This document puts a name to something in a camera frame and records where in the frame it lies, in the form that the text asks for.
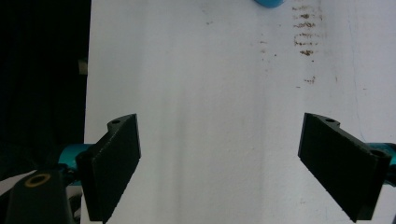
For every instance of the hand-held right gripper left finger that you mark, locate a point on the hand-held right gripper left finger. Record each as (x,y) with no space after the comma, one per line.
(109,165)

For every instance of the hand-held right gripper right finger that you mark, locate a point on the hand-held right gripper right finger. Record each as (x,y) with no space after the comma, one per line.
(342,165)

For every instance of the blue round object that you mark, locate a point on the blue round object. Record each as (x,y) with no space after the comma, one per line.
(269,2)

